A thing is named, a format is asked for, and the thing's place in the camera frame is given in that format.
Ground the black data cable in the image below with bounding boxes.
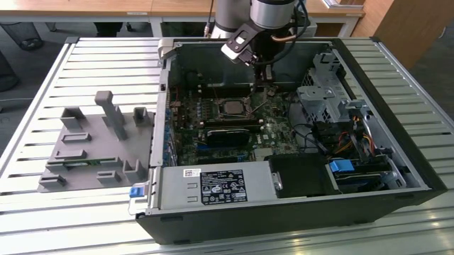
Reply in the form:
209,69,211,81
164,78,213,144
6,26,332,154
289,123,327,155

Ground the brown wooden cabinet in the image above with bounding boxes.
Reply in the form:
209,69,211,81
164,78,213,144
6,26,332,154
370,0,454,70

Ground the grey case release handle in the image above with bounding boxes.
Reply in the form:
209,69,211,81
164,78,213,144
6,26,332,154
156,39,179,61

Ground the coloured power wire bundle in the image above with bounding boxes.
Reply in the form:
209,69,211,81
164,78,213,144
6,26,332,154
332,130,378,157

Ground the blue disk carrier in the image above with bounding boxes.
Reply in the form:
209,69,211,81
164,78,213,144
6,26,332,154
328,158,355,176

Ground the long wooden desk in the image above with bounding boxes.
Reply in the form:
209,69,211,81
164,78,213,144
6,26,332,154
0,0,366,38

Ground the silver power supply unit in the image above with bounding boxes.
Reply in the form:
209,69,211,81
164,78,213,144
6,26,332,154
152,160,277,209

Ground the black graphics card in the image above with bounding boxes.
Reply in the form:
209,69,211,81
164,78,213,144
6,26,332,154
205,129,251,147

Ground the green motherboard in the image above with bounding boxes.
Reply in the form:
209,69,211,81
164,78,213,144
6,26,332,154
168,84,301,165

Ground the black plastic fan shroud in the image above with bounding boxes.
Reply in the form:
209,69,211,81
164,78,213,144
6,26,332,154
265,154,342,199

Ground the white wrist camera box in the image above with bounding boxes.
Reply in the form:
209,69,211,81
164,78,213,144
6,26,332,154
220,23,259,66

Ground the silver square CPU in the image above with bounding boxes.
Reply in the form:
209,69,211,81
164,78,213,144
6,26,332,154
225,100,245,114

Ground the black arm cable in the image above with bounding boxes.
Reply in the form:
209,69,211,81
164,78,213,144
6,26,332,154
264,0,309,66

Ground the grey plastic parts rack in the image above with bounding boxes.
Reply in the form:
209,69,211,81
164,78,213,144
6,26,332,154
37,90,156,193

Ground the green RAM stick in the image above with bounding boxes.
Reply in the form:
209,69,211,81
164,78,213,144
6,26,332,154
62,158,117,167

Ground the black mesh waste bin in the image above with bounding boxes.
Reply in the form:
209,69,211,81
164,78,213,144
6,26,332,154
0,22,45,51

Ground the small silver chipset heatsink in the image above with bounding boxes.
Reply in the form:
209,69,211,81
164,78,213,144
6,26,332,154
255,148,275,162

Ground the black CPU socket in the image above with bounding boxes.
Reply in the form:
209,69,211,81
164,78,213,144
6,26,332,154
216,97,255,119

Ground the stack of books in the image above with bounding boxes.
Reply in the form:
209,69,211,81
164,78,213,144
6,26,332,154
320,0,366,9

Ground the black open PC case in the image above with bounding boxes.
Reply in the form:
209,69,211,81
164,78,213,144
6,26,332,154
135,37,448,245

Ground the grey metal drive cage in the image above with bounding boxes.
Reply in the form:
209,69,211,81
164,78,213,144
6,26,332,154
296,52,370,123

